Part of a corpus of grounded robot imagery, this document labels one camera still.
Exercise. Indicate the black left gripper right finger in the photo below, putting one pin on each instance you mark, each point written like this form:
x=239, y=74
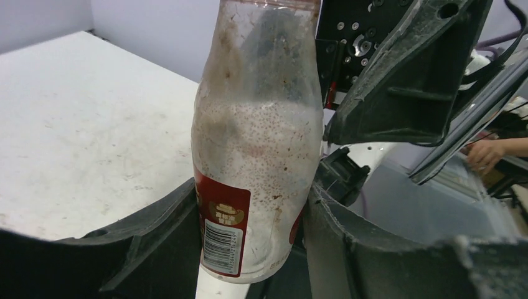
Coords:
x=350, y=257

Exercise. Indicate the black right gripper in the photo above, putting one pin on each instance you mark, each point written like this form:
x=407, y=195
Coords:
x=401, y=64

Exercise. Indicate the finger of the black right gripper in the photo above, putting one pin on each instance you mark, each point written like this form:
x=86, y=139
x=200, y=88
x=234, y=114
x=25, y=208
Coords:
x=341, y=177

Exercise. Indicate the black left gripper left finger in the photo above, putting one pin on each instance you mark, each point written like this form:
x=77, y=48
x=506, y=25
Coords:
x=152, y=253

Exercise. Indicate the red cap small bottle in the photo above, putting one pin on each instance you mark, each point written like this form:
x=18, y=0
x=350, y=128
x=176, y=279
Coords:
x=256, y=136

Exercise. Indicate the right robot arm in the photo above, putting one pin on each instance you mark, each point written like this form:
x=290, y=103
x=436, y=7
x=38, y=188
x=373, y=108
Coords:
x=371, y=161

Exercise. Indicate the person's hand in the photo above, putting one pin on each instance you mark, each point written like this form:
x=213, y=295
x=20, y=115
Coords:
x=483, y=155

